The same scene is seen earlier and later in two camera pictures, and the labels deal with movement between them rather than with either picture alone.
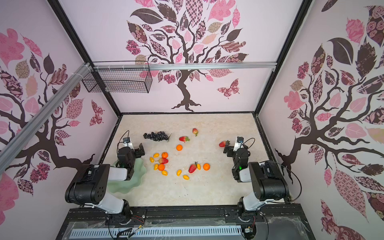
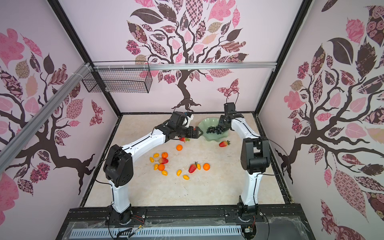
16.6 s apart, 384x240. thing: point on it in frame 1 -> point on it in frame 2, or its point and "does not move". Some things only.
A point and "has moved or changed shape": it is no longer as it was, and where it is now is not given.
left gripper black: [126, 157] -> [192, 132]
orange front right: [206, 166] does not move
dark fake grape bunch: [160, 136] has moved or changed shape
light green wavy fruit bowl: [122, 187] -> [207, 122]
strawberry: [224, 143] does not move
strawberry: [184, 139] does not move
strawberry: [192, 167] does not move
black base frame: [280, 223] does not move
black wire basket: [118, 80] does not move
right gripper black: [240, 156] -> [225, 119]
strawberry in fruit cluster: [163, 161] does not move
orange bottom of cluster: [161, 167] does not move
